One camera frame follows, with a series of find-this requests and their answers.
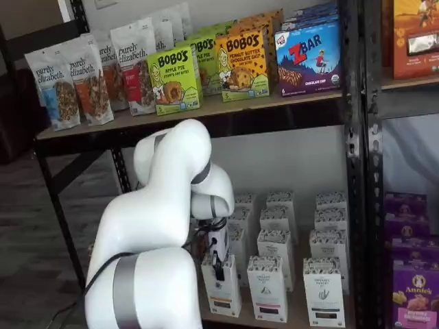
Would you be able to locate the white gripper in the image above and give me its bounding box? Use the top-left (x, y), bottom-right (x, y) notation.
top-left (206, 227), bottom-right (230, 281)

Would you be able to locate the white tea box yellow strip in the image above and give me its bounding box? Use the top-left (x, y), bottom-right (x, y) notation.
top-left (200, 252), bottom-right (243, 315)
top-left (234, 193), bottom-right (257, 212)
top-left (226, 206), bottom-right (254, 231)
top-left (227, 226), bottom-right (247, 258)

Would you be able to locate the white tea box pink strip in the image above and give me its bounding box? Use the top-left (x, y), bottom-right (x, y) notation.
top-left (246, 254), bottom-right (289, 323)
top-left (265, 191), bottom-right (296, 212)
top-left (259, 206), bottom-right (293, 234)
top-left (257, 227), bottom-right (293, 292)

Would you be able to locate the white tea box black strip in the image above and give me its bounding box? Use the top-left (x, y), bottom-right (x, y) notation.
top-left (308, 228), bottom-right (348, 262)
top-left (315, 191), bottom-right (348, 212)
top-left (313, 206), bottom-right (348, 234)
top-left (302, 257), bottom-right (346, 328)

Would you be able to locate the purple Annie's snack box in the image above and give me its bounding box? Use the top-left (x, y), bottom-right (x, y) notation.
top-left (384, 214), bottom-right (430, 241)
top-left (383, 191), bottom-right (429, 221)
top-left (392, 259), bottom-right (439, 329)
top-left (390, 235), bottom-right (439, 267)

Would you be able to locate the green Bobo's apple pie box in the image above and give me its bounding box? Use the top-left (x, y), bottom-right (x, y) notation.
top-left (187, 33), bottom-right (221, 97)
top-left (146, 44), bottom-right (204, 117)
top-left (198, 19), bottom-right (238, 39)

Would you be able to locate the yellow Bobo's peanut butter box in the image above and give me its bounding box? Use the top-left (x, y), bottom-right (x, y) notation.
top-left (228, 19), bottom-right (277, 97)
top-left (239, 9), bottom-right (285, 94)
top-left (214, 29), bottom-right (271, 103)

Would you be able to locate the blue Z Bar box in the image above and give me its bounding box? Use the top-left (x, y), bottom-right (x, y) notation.
top-left (281, 2), bottom-right (340, 32)
top-left (273, 19), bottom-right (343, 98)

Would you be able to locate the orange snack box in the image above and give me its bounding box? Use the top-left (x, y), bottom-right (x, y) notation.
top-left (381, 0), bottom-right (439, 80)

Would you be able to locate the red purely elizabeth granola bag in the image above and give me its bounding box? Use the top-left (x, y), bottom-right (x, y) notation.
top-left (110, 23), bottom-right (158, 117)
top-left (137, 14), bottom-right (175, 53)

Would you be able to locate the orange purely elizabeth granola bag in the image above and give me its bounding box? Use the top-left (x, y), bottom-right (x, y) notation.
top-left (67, 40), bottom-right (115, 125)
top-left (89, 28), bottom-right (130, 113)

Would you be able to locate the blue purely elizabeth granola bag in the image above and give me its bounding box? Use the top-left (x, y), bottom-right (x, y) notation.
top-left (23, 47), bottom-right (82, 132)

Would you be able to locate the white purely elizabeth granola bag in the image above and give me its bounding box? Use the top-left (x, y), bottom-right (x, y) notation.
top-left (150, 2), bottom-right (192, 46)

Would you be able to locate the dark brown furniture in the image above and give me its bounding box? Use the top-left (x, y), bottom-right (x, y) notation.
top-left (0, 66), bottom-right (39, 166)

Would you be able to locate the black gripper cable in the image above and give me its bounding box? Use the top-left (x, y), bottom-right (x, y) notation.
top-left (189, 218), bottom-right (230, 250)

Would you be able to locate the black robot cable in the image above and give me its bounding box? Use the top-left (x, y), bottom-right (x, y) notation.
top-left (83, 252), bottom-right (135, 300)

